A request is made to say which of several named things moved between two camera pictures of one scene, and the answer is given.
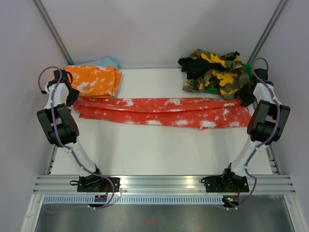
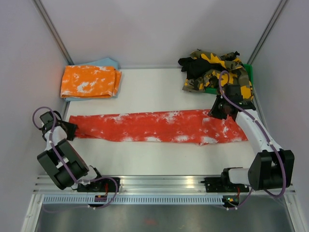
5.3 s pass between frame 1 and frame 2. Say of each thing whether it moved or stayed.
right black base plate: stayed
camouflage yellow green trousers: stayed
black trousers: stayed
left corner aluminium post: stayed
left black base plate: stayed
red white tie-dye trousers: moved
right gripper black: moved
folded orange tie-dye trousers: stayed
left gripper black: moved
